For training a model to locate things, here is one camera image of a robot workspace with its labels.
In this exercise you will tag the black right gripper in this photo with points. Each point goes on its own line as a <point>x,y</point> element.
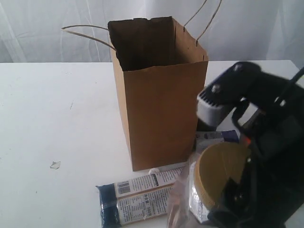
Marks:
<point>271,188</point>

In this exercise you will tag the plastic jar gold lid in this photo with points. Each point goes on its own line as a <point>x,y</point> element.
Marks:
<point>198,188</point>

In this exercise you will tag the dark can silver lid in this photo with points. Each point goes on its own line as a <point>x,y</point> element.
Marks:
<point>203,127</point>

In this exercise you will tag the white marshmallow near bag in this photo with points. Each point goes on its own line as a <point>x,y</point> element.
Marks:
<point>153,171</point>

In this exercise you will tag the brown paper bag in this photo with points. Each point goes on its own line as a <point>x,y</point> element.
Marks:
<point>159,69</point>

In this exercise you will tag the small blue white packet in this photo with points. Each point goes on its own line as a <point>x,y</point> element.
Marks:
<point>205,139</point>

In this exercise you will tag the blue noodle packet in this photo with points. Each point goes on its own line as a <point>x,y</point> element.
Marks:
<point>135,200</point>

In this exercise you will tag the torn clear tape scrap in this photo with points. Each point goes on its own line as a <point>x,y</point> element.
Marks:
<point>55,165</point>

